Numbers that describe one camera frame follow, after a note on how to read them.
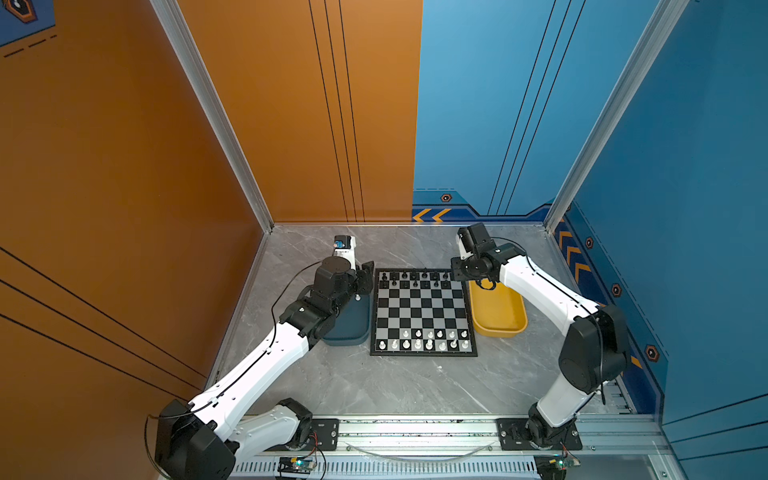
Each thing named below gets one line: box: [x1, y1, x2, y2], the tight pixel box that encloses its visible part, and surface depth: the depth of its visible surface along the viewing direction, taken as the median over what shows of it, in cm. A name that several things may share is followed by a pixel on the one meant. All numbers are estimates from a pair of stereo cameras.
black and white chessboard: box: [370, 268, 478, 357], surface depth 94 cm
